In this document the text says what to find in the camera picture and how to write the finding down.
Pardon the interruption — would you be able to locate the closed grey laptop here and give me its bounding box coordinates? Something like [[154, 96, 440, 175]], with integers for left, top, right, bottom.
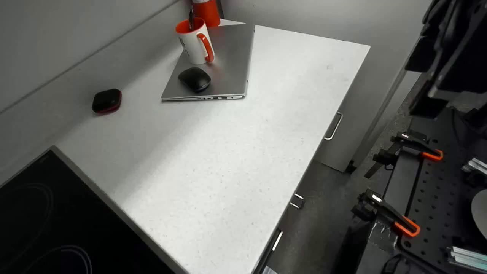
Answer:
[[160, 21, 257, 103]]

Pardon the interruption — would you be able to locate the black computer mouse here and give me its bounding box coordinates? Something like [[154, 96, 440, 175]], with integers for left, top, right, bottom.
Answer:
[[177, 65, 213, 94]]

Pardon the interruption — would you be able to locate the kitchen base cabinet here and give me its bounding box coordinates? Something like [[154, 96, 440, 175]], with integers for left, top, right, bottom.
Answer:
[[253, 44, 408, 274]]

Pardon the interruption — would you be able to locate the orange and white bottle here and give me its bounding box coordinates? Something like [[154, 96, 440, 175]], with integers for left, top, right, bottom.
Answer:
[[190, 0, 224, 30]]

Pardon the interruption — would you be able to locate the small black case red rim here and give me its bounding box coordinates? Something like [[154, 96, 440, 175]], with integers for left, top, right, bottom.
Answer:
[[91, 87, 123, 115]]

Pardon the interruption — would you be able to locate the black clamp orange grip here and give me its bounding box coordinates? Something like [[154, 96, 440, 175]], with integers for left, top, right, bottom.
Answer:
[[371, 132, 446, 169], [352, 189, 423, 240]]

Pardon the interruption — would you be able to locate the black perforated robot table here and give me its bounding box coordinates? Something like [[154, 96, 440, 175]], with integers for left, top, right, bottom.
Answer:
[[355, 108, 487, 274]]

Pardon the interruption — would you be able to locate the black glass cooktop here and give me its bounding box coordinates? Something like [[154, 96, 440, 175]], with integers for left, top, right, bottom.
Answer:
[[0, 146, 177, 274]]

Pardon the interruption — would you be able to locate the small silver cabinet handle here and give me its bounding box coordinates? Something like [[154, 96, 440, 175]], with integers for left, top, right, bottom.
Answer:
[[271, 228, 285, 252], [289, 190, 306, 210]]

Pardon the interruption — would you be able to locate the long silver drawer handle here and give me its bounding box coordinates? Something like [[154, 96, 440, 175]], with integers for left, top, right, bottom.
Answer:
[[323, 111, 346, 143]]

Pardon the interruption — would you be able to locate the white mug orange handle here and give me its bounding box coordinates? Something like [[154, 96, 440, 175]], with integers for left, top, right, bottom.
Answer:
[[174, 18, 218, 67]]

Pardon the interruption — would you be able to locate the pale blue metal bracket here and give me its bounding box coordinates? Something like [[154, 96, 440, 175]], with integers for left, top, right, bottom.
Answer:
[[448, 245, 487, 272], [461, 157, 487, 179]]

